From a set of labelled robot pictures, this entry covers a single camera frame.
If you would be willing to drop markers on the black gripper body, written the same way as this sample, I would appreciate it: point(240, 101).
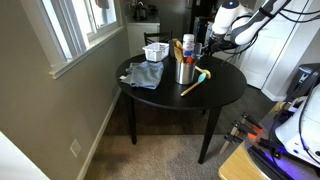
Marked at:
point(216, 44)

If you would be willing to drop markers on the slotted wooden spatula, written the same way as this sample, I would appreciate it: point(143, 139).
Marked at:
point(178, 50)

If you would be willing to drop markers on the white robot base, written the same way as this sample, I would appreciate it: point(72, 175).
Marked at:
point(291, 150)

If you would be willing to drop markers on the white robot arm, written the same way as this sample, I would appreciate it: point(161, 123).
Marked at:
point(236, 25)

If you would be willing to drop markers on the silver metal utensil holder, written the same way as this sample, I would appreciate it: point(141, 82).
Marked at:
point(184, 73)

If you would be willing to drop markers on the clear glass mug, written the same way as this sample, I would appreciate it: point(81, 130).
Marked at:
point(197, 52)

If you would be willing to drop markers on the white labelled bottle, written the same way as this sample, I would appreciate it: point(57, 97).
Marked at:
point(188, 45)

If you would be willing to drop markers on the wooden spoon on table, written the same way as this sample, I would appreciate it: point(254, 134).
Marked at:
point(203, 71)

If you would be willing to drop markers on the red silicone utensil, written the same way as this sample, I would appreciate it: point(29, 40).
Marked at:
point(188, 60)

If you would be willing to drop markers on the round black table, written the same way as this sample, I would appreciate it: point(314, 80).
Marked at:
point(226, 85)

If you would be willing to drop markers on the white door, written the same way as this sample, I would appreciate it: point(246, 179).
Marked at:
point(258, 61)

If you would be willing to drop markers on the white plastic basket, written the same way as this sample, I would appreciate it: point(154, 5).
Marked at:
point(156, 52)

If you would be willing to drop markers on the black dining chair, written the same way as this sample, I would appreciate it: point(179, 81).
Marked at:
point(162, 37)

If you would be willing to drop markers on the grey blue cloth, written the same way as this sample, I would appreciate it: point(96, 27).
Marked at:
point(146, 74)

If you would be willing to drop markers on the black orange bar clamp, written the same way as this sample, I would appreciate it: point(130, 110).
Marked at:
point(255, 124)

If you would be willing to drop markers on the white kitchen cabinet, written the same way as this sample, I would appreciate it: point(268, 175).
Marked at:
point(136, 30)

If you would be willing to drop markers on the coffee maker on counter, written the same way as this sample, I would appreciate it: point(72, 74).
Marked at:
point(138, 10)

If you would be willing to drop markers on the black trash bin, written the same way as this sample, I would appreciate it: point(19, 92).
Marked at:
point(306, 76)

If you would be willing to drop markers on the white window frame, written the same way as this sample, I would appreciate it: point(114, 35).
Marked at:
point(70, 30)

